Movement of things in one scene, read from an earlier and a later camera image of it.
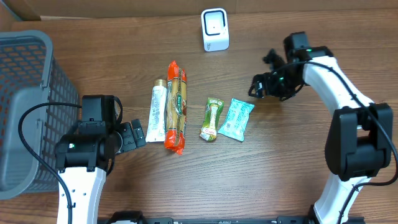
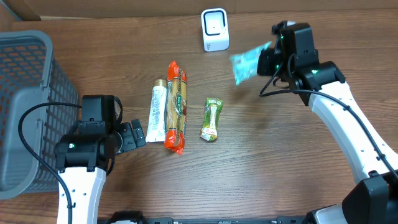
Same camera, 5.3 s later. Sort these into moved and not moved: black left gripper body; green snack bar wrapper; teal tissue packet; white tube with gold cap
Moved: teal tissue packet
Not moved: green snack bar wrapper; white tube with gold cap; black left gripper body
